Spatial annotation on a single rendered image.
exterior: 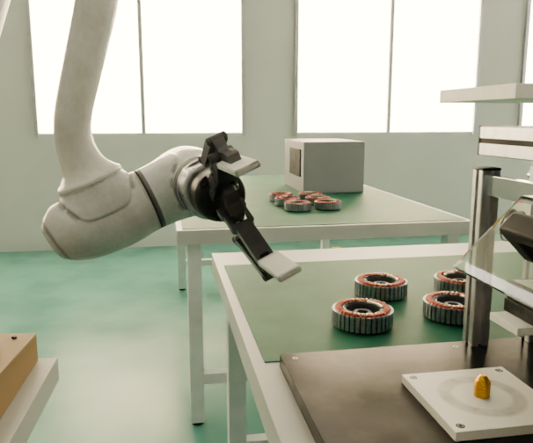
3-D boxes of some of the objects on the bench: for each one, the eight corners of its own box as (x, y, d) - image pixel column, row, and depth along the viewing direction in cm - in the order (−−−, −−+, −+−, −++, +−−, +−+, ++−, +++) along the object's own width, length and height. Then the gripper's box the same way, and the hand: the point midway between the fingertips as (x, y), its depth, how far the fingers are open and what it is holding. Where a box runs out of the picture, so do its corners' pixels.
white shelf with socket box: (501, 278, 138) (515, 83, 130) (431, 244, 174) (440, 90, 166) (629, 271, 144) (650, 84, 136) (536, 240, 180) (549, 91, 172)
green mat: (264, 363, 90) (264, 361, 90) (223, 265, 149) (223, 265, 149) (764, 325, 107) (764, 324, 107) (549, 251, 166) (549, 250, 166)
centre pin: (478, 399, 72) (479, 379, 71) (470, 392, 73) (471, 372, 73) (492, 398, 72) (494, 378, 71) (484, 391, 74) (485, 371, 73)
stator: (373, 305, 117) (373, 287, 117) (345, 290, 127) (345, 274, 127) (418, 299, 122) (419, 281, 121) (387, 285, 132) (388, 269, 131)
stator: (359, 340, 99) (359, 320, 98) (319, 321, 108) (319, 302, 107) (405, 328, 104) (406, 308, 104) (365, 311, 114) (365, 293, 113)
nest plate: (455, 442, 64) (456, 432, 64) (401, 382, 79) (401, 374, 79) (574, 429, 67) (575, 419, 67) (500, 374, 81) (501, 366, 81)
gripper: (222, 274, 87) (279, 329, 68) (154, 121, 78) (197, 134, 59) (265, 252, 89) (332, 299, 70) (203, 100, 80) (259, 105, 61)
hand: (266, 221), depth 65 cm, fingers open, 13 cm apart
